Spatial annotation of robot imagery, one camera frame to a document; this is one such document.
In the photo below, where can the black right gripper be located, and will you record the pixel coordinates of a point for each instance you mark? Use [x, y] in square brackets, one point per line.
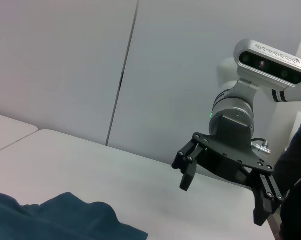
[225, 160]

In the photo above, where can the teal blue shirt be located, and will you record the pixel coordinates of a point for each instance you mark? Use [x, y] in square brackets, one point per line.
[65, 220]

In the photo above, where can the dark robot torso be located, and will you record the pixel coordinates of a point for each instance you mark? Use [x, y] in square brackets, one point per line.
[298, 175]

